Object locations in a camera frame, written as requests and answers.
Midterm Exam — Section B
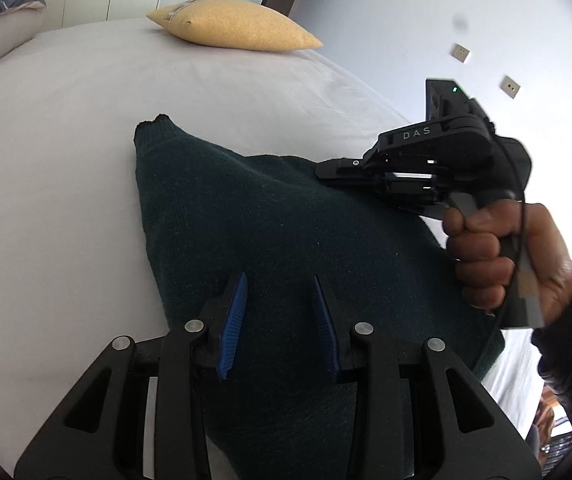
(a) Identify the person's right hand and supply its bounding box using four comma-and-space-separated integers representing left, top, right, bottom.
441, 201, 572, 333

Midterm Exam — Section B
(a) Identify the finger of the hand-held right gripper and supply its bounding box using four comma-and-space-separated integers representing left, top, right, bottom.
335, 176, 448, 221
315, 156, 384, 183

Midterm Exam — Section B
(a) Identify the dark green sweater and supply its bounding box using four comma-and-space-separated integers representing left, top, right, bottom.
133, 115, 506, 480

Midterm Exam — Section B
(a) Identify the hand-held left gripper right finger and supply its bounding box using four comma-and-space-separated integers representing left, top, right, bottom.
312, 275, 542, 480

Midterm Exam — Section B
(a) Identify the bed with light sheet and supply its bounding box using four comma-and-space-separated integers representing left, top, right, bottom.
0, 15, 547, 480

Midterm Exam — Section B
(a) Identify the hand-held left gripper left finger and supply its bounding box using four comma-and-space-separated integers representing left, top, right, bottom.
14, 272, 249, 480

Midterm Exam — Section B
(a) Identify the yellow pillow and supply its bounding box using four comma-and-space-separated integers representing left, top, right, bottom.
146, 0, 324, 52

